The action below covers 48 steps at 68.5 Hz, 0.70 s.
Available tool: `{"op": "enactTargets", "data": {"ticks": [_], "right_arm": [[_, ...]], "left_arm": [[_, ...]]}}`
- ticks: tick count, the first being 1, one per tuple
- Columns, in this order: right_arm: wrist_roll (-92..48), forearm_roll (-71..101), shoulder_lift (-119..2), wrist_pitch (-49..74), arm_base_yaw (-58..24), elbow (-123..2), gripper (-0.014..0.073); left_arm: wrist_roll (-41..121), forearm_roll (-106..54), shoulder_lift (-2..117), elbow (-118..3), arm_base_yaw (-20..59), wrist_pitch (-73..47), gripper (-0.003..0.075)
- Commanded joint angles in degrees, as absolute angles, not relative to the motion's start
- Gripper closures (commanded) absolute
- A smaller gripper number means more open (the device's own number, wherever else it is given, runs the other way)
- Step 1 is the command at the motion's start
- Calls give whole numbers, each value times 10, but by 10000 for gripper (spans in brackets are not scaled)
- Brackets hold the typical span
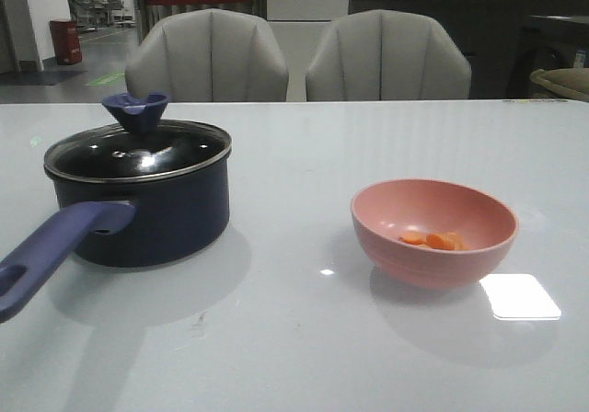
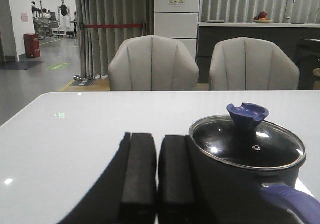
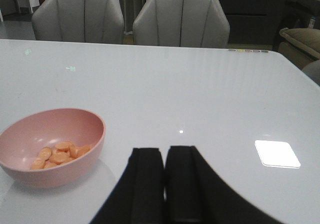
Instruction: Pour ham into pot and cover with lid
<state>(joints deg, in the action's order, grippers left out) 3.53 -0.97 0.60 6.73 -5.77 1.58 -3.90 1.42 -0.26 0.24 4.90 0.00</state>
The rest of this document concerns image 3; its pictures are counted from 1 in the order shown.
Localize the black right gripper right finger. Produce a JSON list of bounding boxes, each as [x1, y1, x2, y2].
[[165, 146, 279, 224]]

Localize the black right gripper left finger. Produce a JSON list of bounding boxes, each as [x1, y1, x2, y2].
[[91, 148, 165, 224]]

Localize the orange ham slices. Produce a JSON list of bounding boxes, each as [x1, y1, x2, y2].
[[30, 141, 92, 170]]

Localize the pink bowl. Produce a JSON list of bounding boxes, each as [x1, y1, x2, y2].
[[0, 108, 106, 188]]

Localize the grey chair at table end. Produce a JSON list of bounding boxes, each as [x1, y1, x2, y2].
[[302, 60, 320, 86]]

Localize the grey chair right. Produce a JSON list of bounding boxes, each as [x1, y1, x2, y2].
[[132, 0, 230, 49]]

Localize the beige sofa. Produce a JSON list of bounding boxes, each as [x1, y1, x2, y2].
[[277, 27, 320, 70]]

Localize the dark cabinet counter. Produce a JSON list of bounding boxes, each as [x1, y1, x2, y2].
[[219, 0, 286, 45]]

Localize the grey chair left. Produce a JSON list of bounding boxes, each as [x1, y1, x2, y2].
[[31, 0, 125, 44]]

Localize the black side table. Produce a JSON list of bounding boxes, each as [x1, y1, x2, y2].
[[272, 0, 320, 51]]

